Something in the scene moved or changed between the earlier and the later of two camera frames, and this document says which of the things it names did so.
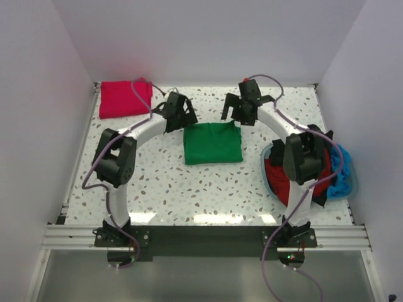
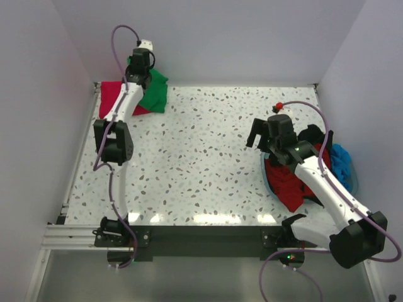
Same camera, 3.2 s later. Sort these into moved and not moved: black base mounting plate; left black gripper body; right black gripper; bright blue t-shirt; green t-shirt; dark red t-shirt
Moved: right black gripper; left black gripper body; green t-shirt
Not moved: bright blue t-shirt; black base mounting plate; dark red t-shirt
